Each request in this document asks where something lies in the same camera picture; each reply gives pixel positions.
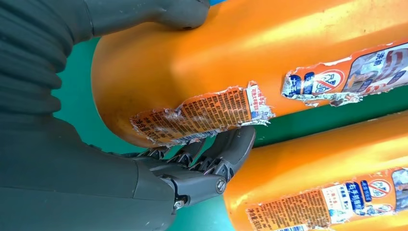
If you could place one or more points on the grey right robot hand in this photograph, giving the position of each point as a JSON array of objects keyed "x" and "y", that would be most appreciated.
[{"x": 63, "y": 175}]

